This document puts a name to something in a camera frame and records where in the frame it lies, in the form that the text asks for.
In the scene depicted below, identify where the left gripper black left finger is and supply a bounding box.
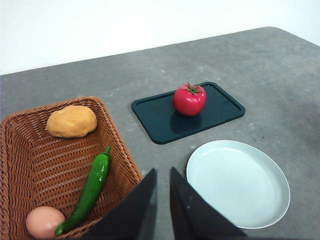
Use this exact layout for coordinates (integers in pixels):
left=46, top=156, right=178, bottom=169
left=81, top=167, right=159, bottom=240

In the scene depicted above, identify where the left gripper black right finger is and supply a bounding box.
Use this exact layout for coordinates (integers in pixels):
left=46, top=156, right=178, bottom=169
left=169, top=166, right=249, bottom=240

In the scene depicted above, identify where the red tomato with green stem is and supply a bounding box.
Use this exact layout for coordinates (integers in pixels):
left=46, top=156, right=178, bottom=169
left=173, top=81, right=208, bottom=117

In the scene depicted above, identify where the green chili pepper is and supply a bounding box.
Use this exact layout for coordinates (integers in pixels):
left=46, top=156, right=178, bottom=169
left=54, top=145, right=112, bottom=238

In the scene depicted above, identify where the pale grey round plate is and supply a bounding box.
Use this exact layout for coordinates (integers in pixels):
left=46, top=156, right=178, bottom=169
left=185, top=140, right=292, bottom=230

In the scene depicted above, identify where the pale brown egg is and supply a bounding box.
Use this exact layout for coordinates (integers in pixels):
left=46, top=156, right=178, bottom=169
left=25, top=206, right=67, bottom=239

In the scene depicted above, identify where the brown wicker basket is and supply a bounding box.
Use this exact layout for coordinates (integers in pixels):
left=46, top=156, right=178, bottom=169
left=0, top=96, right=144, bottom=240

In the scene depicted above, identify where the black rectangular tray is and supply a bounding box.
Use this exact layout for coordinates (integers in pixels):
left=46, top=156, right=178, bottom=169
left=130, top=81, right=246, bottom=145

